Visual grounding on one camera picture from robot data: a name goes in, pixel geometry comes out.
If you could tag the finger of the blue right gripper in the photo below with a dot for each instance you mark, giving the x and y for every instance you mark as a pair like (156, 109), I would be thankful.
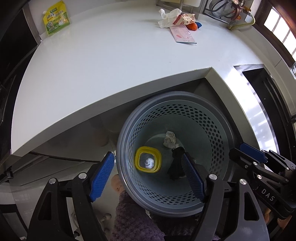
(256, 154)

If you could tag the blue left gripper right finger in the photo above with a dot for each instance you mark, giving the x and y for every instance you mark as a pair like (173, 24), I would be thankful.
(196, 175)

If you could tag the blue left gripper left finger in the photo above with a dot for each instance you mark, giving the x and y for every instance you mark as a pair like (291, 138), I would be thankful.
(101, 175)

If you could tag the pink package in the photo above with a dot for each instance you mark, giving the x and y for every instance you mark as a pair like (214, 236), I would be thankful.
(182, 35)

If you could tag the orange tangerine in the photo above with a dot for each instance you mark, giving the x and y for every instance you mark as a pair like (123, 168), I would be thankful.
(193, 26)

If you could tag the grey perforated trash bin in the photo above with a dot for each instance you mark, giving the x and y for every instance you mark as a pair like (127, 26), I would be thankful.
(151, 144)

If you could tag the black kitchen sink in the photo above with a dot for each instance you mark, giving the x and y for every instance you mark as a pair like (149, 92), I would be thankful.
(274, 107)

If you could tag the black object in bin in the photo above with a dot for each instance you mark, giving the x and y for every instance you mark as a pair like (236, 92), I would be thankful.
(176, 171)

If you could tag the grey crumpled paper ball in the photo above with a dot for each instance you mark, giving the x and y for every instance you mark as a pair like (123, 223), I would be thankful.
(170, 140)

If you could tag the purple fuzzy sleeve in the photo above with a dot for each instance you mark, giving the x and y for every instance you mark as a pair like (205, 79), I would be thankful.
(132, 223)

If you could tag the yellow green spout pouch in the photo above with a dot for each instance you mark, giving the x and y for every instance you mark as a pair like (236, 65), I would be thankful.
(56, 18)

